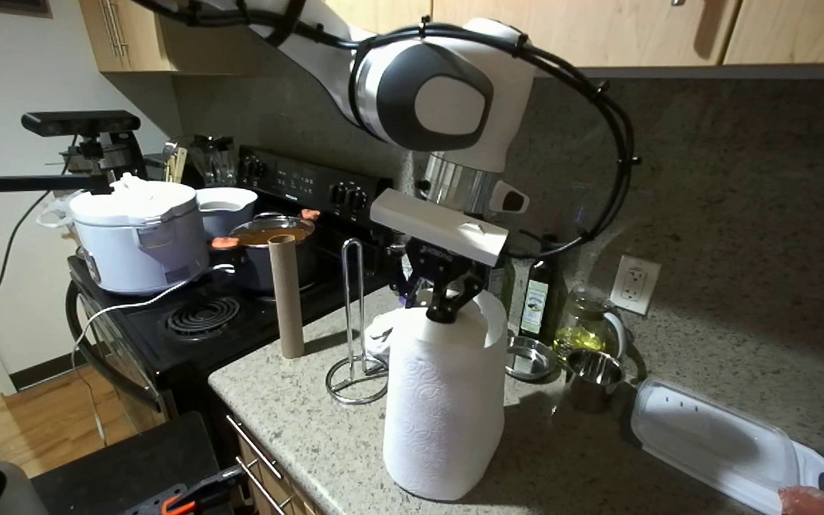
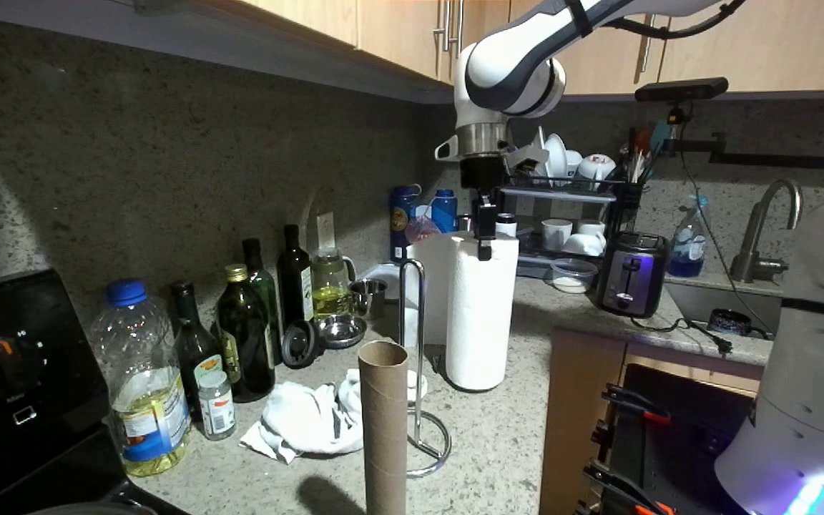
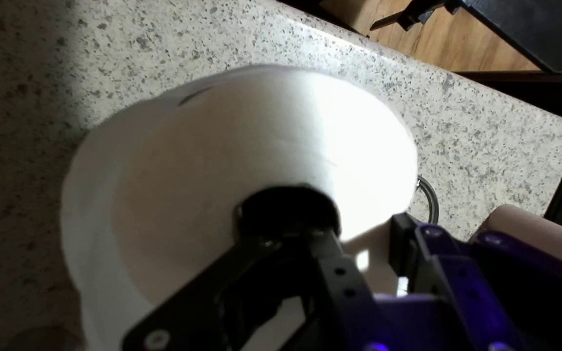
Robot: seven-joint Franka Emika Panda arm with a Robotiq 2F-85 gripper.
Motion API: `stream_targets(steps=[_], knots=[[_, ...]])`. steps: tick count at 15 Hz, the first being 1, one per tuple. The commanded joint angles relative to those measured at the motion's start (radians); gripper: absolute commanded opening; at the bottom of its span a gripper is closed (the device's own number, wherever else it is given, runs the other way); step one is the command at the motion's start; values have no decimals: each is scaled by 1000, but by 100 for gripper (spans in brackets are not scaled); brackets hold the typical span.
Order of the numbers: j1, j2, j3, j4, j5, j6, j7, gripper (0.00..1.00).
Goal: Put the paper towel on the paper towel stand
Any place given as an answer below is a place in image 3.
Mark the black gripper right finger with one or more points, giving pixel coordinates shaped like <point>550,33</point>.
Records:
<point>515,300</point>

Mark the black mounting table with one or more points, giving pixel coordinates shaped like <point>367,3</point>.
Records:
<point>541,31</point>

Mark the white paper towel roll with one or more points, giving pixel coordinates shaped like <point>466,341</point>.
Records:
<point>228,150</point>

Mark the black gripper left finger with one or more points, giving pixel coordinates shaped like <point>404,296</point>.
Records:
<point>281,286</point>

